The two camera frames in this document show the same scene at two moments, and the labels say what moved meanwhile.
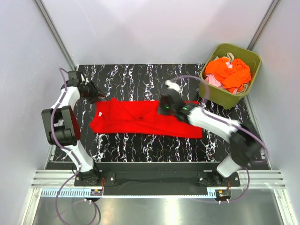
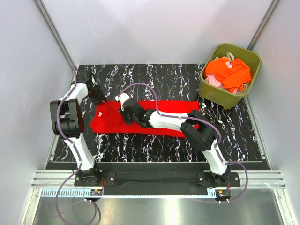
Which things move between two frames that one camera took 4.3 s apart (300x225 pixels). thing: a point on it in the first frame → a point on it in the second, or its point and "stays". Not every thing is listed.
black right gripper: (161, 109) → (123, 112)
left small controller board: (96, 192) stays
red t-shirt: (139, 118) stays
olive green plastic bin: (229, 74) stays
